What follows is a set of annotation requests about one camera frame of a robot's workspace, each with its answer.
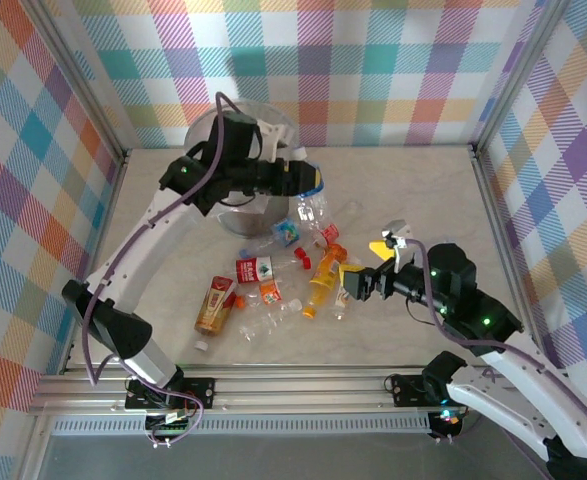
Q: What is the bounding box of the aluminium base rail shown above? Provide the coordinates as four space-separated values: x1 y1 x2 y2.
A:
28 366 580 417

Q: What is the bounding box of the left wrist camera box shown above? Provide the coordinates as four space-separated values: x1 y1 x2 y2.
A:
257 118 295 154

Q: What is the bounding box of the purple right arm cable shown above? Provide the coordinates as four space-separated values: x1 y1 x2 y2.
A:
405 238 587 480

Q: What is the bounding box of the crushed clear bottle white cap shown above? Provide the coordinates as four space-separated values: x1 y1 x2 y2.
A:
240 297 304 341

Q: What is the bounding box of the wired controller board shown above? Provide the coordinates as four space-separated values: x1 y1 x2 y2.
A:
145 410 199 449
428 407 469 444

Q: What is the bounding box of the small bottle orange label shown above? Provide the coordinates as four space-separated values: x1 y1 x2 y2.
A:
235 280 283 312

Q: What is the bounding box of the cream label bottle green cap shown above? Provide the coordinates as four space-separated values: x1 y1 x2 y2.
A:
330 284 357 321

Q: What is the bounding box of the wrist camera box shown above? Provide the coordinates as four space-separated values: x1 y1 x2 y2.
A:
381 218 415 254
257 118 295 154

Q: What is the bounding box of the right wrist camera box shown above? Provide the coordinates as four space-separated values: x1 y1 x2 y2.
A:
381 218 415 254

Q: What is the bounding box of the aluminium frame post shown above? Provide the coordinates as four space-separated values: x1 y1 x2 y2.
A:
470 0 574 159
20 0 132 164

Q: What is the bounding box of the red gold tea bottle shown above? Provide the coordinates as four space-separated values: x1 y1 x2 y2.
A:
194 275 239 352

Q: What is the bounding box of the metal mesh waste bin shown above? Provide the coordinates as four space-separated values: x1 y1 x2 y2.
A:
185 99 299 237

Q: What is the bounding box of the clear plastic bin liner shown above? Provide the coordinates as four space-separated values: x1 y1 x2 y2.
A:
185 99 299 221

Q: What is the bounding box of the clear bottle red green label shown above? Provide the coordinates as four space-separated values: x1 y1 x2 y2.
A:
235 254 313 285

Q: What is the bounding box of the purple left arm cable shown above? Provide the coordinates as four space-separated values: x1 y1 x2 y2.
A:
82 91 244 449

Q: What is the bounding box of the orange juice bottle yellow label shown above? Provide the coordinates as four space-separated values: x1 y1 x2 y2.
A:
301 242 349 320

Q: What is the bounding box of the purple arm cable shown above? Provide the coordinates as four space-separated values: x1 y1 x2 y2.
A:
405 238 587 480
82 91 244 449

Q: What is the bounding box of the slotted grey cable duct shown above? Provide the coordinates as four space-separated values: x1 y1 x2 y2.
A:
51 418 433 436

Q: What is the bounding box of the aluminium table side rail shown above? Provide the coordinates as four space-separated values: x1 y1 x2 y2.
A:
470 144 549 369
60 147 132 376

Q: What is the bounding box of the clear bottle blue colourful label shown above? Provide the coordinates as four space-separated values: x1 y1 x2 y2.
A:
237 217 302 259

